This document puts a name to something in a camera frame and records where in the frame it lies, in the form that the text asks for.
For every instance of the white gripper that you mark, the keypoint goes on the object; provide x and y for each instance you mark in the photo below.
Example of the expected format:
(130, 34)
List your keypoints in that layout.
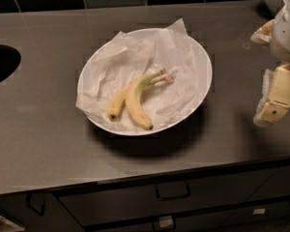
(287, 33)

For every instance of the yellow banana with green stem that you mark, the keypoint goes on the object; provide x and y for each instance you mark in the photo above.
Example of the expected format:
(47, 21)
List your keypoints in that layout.
(133, 100)

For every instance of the smaller yellow banana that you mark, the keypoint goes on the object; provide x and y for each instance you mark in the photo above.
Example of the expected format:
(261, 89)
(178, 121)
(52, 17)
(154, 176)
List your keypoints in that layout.
(116, 104)

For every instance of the lower cabinet drawer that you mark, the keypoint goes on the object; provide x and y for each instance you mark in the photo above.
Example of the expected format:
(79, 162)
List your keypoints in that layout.
(195, 221)

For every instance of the dark left cabinet door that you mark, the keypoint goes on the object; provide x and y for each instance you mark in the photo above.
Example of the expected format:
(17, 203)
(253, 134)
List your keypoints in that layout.
(38, 212)

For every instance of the dark cabinet drawer with handle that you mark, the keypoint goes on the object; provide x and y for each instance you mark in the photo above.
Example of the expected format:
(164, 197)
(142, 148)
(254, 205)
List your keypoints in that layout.
(104, 203)

